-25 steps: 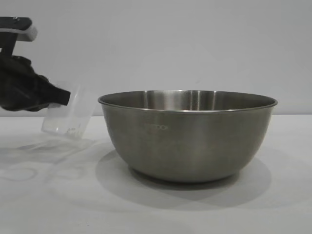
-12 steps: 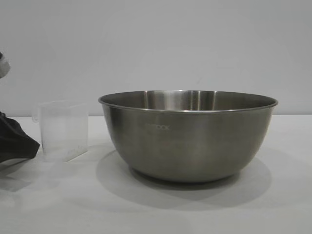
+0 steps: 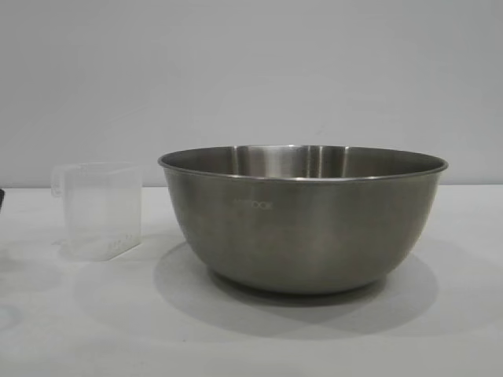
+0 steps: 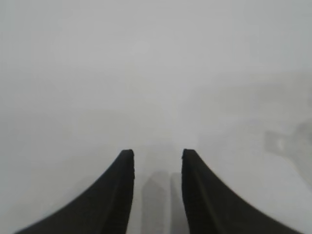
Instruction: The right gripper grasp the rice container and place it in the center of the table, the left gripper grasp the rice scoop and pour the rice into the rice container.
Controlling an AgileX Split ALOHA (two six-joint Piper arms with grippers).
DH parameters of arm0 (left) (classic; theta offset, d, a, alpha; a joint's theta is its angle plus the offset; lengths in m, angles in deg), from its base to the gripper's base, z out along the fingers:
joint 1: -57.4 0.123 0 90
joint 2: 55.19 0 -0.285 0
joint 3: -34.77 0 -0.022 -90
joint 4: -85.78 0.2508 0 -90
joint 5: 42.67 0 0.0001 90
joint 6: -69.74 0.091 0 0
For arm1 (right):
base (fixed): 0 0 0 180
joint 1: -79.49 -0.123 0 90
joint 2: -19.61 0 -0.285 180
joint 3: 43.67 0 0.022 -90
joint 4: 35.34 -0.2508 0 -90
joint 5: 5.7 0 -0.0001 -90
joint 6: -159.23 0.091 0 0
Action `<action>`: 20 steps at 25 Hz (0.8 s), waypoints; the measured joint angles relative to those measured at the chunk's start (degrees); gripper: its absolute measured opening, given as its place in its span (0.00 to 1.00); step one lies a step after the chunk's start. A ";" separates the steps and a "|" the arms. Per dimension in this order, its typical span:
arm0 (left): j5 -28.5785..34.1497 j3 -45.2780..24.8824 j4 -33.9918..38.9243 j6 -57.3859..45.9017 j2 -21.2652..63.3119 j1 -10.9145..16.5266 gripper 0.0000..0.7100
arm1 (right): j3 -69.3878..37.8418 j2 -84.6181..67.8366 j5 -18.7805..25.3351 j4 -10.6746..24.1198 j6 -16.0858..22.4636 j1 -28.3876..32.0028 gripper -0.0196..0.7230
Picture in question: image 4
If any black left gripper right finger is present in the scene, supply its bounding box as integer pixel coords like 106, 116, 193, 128
181, 148, 305, 234

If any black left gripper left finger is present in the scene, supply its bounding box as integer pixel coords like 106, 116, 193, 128
14, 149, 136, 234

